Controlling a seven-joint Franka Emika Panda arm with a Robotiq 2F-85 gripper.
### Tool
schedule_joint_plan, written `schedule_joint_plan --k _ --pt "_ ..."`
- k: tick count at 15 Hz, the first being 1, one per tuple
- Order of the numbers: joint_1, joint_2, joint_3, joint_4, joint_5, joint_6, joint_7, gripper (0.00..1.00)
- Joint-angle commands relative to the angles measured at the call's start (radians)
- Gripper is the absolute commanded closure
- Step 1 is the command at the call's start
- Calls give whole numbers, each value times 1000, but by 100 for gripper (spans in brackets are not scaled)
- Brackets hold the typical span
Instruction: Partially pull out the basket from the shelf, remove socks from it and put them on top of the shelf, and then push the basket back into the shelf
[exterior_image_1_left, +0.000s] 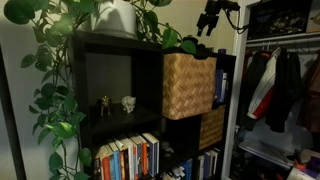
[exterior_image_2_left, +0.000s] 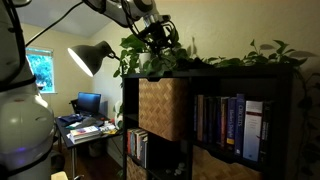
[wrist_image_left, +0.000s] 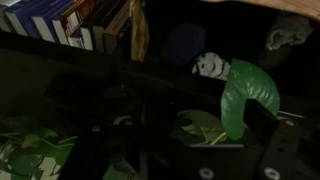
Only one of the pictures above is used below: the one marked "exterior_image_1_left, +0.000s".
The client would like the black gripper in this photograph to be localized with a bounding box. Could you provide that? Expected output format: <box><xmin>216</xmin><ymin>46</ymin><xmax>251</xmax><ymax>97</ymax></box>
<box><xmin>195</xmin><ymin>0</ymin><xmax>224</xmax><ymax>38</ymax></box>

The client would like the woven bamboo basket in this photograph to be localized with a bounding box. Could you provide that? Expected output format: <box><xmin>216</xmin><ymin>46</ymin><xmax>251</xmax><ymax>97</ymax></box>
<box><xmin>162</xmin><ymin>52</ymin><xmax>218</xmax><ymax>121</ymax></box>
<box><xmin>199</xmin><ymin>105</ymin><xmax>227</xmax><ymax>150</ymax></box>

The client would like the black cube shelf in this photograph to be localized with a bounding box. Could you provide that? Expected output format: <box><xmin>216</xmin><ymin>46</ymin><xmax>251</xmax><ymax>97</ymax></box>
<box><xmin>71</xmin><ymin>30</ymin><xmax>237</xmax><ymax>180</ymax></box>

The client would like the blue circuits book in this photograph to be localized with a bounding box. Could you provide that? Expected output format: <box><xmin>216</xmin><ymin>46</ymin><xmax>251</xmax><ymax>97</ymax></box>
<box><xmin>215</xmin><ymin>69</ymin><xmax>224</xmax><ymax>103</ymax></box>

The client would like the white book maroon band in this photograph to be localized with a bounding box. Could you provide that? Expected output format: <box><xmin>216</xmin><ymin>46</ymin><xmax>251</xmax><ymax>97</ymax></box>
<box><xmin>221</xmin><ymin>71</ymin><xmax>229</xmax><ymax>103</ymax></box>

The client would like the dark hanging garment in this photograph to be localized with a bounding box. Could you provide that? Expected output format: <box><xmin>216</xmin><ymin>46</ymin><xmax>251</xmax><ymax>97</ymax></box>
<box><xmin>238</xmin><ymin>49</ymin><xmax>268</xmax><ymax>132</ymax></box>

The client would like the dark storage box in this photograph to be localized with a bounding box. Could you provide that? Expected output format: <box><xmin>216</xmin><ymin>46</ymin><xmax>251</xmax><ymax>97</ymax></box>
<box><xmin>249</xmin><ymin>0</ymin><xmax>314</xmax><ymax>38</ymax></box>

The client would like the white red jacket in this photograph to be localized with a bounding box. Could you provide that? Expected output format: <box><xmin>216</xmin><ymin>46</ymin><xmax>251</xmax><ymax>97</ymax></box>
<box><xmin>247</xmin><ymin>46</ymin><xmax>283</xmax><ymax>121</ymax></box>

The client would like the white plant pot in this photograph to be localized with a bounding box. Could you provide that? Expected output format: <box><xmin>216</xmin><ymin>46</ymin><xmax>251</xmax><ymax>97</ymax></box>
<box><xmin>90</xmin><ymin>0</ymin><xmax>138</xmax><ymax>39</ymax></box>

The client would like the black jacket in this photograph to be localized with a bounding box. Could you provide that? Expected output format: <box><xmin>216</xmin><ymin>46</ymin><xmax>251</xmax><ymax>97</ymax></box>
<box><xmin>265</xmin><ymin>46</ymin><xmax>303</xmax><ymax>134</ymax></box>

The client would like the closet hanging rod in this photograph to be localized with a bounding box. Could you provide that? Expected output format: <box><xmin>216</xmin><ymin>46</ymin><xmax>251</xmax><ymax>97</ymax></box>
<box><xmin>248</xmin><ymin>39</ymin><xmax>320</xmax><ymax>51</ymax></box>

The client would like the white elephant figurine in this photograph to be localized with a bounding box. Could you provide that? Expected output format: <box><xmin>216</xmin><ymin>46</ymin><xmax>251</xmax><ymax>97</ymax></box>
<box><xmin>121</xmin><ymin>95</ymin><xmax>137</xmax><ymax>114</ymax></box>

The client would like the brown coat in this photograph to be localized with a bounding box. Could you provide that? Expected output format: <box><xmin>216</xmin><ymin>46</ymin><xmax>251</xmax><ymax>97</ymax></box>
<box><xmin>296</xmin><ymin>49</ymin><xmax>320</xmax><ymax>134</ymax></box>

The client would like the gold animal figurine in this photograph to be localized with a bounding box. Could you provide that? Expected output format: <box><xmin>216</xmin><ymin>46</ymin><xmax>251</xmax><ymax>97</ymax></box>
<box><xmin>97</xmin><ymin>95</ymin><xmax>112</xmax><ymax>117</ymax></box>

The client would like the row of books lower-right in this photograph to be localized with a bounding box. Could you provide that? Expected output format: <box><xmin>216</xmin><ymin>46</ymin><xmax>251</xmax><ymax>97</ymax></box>
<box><xmin>198</xmin><ymin>148</ymin><xmax>222</xmax><ymax>180</ymax></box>

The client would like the white closet board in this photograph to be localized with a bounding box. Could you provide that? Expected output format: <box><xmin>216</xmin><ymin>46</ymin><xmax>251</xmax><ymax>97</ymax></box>
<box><xmin>238</xmin><ymin>139</ymin><xmax>296</xmax><ymax>170</ymax></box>

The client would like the navy hardcover book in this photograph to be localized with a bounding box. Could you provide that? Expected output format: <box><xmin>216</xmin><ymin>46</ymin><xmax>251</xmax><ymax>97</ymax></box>
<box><xmin>142</xmin><ymin>132</ymin><xmax>160</xmax><ymax>178</ymax></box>

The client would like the blue paperback book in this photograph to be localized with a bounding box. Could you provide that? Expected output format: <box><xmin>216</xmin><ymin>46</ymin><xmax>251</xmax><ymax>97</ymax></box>
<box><xmin>180</xmin><ymin>158</ymin><xmax>194</xmax><ymax>180</ymax></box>

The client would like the orange spine book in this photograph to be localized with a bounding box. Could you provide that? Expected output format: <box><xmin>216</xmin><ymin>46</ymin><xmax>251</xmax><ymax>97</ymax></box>
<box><xmin>136</xmin><ymin>133</ymin><xmax>149</xmax><ymax>177</ymax></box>

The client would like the white spine book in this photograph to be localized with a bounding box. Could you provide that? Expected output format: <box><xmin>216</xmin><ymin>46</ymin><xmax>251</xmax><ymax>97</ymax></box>
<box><xmin>118</xmin><ymin>135</ymin><xmax>135</xmax><ymax>180</ymax></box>

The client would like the blue spine book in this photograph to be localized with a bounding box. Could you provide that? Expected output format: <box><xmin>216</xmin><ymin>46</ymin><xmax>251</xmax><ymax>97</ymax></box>
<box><xmin>107</xmin><ymin>141</ymin><xmax>121</xmax><ymax>180</ymax></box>

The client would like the orange closet item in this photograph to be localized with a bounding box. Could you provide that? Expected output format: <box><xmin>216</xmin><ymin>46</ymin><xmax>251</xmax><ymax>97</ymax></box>
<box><xmin>293</xmin><ymin>159</ymin><xmax>307</xmax><ymax>170</ymax></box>

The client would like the green pothos plant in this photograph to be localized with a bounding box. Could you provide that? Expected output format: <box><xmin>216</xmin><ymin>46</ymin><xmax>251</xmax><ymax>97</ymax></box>
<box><xmin>3</xmin><ymin>0</ymin><xmax>199</xmax><ymax>180</ymax></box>

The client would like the red spine book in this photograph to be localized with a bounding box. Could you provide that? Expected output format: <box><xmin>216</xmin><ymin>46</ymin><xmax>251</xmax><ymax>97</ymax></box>
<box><xmin>97</xmin><ymin>144</ymin><xmax>113</xmax><ymax>180</ymax></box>

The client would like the purple closet item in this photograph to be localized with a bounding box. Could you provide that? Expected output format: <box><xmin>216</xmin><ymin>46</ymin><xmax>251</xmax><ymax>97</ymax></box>
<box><xmin>304</xmin><ymin>155</ymin><xmax>320</xmax><ymax>174</ymax></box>

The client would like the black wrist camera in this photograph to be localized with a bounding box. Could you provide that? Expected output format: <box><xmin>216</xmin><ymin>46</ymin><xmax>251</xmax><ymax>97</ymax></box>
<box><xmin>220</xmin><ymin>0</ymin><xmax>241</xmax><ymax>12</ymax></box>

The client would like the white door frame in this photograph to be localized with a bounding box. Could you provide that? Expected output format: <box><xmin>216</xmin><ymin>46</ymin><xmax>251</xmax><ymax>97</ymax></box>
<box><xmin>220</xmin><ymin>0</ymin><xmax>252</xmax><ymax>180</ymax></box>

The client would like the dark vertical post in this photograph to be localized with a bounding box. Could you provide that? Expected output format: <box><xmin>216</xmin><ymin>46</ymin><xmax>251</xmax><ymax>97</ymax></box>
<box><xmin>0</xmin><ymin>43</ymin><xmax>28</xmax><ymax>180</ymax></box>

